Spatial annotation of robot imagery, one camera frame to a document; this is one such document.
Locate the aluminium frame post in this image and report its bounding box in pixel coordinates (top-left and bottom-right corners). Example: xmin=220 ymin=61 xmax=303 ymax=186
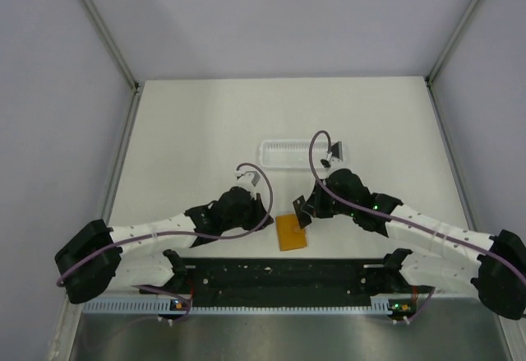
xmin=79 ymin=0 xmax=140 ymax=92
xmin=425 ymin=0 xmax=485 ymax=89

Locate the grey slotted cable duct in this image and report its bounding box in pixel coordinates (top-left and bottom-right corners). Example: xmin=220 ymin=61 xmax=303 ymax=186
xmin=84 ymin=297 xmax=414 ymax=317

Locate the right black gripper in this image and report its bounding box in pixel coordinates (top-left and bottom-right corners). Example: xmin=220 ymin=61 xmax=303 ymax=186
xmin=302 ymin=178 xmax=357 ymax=219

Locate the clear plastic card tray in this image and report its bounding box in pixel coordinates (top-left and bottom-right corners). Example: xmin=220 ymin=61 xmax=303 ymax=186
xmin=259 ymin=138 xmax=347 ymax=170

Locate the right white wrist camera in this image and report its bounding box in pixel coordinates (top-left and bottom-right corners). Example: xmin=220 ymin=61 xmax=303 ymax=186
xmin=320 ymin=152 xmax=341 ymax=170

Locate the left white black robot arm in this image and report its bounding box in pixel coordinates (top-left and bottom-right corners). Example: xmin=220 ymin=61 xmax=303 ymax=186
xmin=54 ymin=186 xmax=274 ymax=304

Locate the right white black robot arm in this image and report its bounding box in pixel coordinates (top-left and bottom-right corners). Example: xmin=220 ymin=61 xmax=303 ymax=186
xmin=298 ymin=168 xmax=525 ymax=320

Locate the orange leather card holder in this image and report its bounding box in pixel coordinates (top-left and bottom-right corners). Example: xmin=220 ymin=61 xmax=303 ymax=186
xmin=275 ymin=214 xmax=307 ymax=252

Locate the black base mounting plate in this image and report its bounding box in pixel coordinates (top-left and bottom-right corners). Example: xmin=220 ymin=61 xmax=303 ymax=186
xmin=165 ymin=257 xmax=431 ymax=308

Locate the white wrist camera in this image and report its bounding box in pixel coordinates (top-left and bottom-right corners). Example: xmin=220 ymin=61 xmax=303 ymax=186
xmin=320 ymin=152 xmax=341 ymax=170
xmin=234 ymin=170 xmax=261 ymax=192

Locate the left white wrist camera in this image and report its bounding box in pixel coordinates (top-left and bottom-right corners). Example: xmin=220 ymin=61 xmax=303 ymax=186
xmin=234 ymin=170 xmax=261 ymax=192

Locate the dark credit card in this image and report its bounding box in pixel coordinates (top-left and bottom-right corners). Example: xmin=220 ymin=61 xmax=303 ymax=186
xmin=330 ymin=141 xmax=344 ymax=163
xmin=293 ymin=195 xmax=306 ymax=215

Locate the right aluminium frame post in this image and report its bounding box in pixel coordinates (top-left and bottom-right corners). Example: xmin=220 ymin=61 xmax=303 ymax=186
xmin=425 ymin=0 xmax=485 ymax=89

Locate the left aluminium frame post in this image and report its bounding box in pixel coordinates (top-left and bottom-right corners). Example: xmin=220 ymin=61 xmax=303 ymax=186
xmin=79 ymin=0 xmax=140 ymax=92

